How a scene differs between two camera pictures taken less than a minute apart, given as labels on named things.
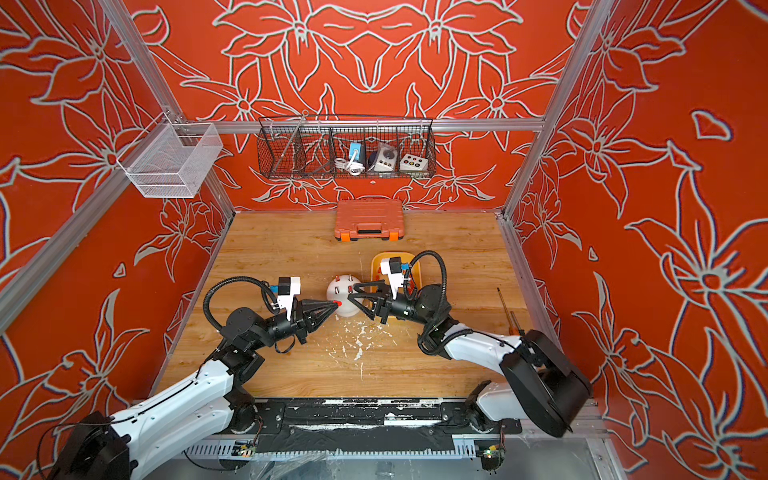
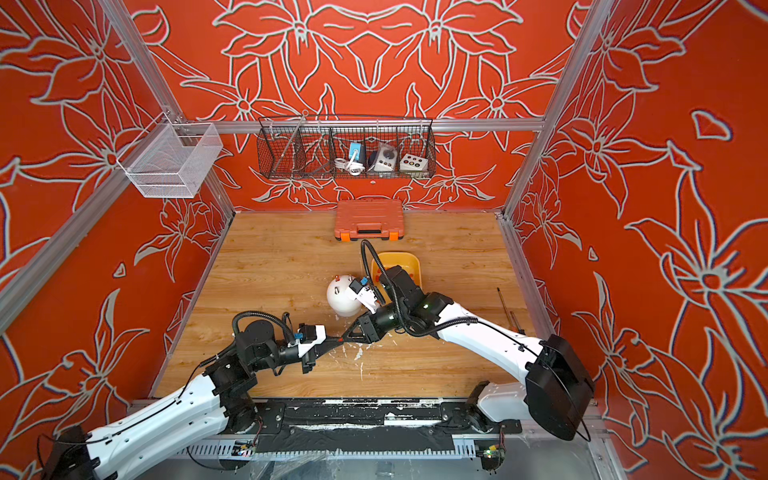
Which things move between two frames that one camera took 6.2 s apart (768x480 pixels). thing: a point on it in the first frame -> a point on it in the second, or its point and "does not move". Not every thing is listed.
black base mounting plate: [353, 426] does not move
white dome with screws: [339, 288] does not move
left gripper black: [298, 326] -> [328, 341]
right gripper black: [386, 307] -> [369, 328]
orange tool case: [369, 219] does not move
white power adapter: [386, 158] does not move
